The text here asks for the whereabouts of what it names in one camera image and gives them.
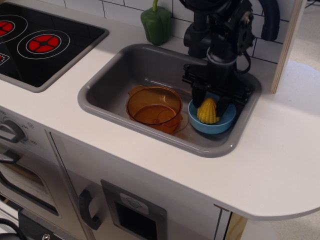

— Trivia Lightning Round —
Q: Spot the light blue bowl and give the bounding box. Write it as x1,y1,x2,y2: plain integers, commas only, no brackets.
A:
188,100,237,135

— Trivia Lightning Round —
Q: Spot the yellow toy corn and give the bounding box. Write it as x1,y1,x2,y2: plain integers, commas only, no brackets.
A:
196,97,220,125

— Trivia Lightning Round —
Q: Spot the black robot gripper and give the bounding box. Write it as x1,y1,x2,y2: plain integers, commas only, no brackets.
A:
182,62,252,117

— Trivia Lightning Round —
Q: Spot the grey oven door handle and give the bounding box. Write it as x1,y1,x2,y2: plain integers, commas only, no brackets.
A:
0,146,21,164

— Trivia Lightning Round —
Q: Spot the grey dispenser panel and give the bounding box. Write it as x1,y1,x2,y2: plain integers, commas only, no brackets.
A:
100,179,168,240

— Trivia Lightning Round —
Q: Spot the black toy stovetop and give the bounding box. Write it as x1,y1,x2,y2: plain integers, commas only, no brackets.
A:
0,1,109,93

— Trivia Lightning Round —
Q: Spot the grey sink basin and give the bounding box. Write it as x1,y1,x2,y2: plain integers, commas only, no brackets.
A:
78,44,262,158

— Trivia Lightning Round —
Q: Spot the green toy bell pepper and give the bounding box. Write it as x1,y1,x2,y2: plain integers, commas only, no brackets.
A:
140,0,171,46

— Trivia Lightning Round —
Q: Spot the toy oven door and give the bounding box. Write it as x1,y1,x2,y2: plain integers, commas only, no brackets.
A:
0,140,59,216

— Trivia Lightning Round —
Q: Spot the wooden side panel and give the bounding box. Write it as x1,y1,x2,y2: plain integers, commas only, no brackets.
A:
270,0,307,94

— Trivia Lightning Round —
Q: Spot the black toy faucet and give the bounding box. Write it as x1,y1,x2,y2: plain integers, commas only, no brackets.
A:
183,0,281,59

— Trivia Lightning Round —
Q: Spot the orange transparent pot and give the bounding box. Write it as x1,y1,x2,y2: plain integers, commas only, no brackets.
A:
126,85,183,134

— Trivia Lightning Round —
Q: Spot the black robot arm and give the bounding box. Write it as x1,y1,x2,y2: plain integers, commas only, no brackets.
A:
181,0,255,117

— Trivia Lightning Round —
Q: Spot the black cable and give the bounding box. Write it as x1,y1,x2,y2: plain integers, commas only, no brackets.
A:
0,216,23,240

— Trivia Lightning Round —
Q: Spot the white cabinet door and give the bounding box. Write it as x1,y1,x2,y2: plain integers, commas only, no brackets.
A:
51,132,230,240

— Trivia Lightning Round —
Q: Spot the black cabinet door handle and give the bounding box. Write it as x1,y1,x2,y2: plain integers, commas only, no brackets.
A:
78,189,101,231

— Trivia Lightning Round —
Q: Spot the grey oven knob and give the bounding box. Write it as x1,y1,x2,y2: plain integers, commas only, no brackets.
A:
0,120,26,143

